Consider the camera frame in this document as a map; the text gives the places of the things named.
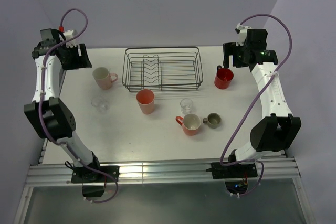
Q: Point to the orange mug white inside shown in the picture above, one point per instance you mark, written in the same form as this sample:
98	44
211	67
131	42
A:
190	123

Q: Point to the pink ceramic mug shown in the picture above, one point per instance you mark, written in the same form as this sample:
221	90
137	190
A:
104	78

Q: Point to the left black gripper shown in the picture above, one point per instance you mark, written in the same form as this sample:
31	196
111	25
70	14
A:
81	62

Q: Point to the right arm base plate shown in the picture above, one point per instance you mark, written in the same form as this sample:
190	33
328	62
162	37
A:
230	172

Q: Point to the red ceramic mug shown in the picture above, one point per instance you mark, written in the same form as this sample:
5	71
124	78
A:
223	77

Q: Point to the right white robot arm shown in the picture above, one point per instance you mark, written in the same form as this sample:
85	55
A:
278	126

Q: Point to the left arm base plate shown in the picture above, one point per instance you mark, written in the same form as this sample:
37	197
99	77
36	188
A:
107	172

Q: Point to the clear glass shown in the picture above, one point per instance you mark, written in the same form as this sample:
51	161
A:
100	104
186	105

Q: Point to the small grey-green cup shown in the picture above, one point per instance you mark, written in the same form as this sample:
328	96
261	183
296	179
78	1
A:
213	120

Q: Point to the clear glass left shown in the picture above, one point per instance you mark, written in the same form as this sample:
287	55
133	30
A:
100	104

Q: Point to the salmon plastic tumbler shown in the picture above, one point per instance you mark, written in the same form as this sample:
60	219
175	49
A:
145	99

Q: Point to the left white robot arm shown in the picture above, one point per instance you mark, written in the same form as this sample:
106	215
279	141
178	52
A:
49	116

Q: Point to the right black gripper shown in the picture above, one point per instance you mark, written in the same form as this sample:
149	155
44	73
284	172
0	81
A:
231	49

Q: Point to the black wire dish rack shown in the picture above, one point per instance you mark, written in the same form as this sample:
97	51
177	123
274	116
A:
162	69

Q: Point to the clear glass centre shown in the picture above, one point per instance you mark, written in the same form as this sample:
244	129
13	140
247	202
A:
186	105

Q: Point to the aluminium frame rail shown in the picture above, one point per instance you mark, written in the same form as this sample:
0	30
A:
177	171

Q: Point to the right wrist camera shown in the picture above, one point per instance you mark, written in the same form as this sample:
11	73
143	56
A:
240	29

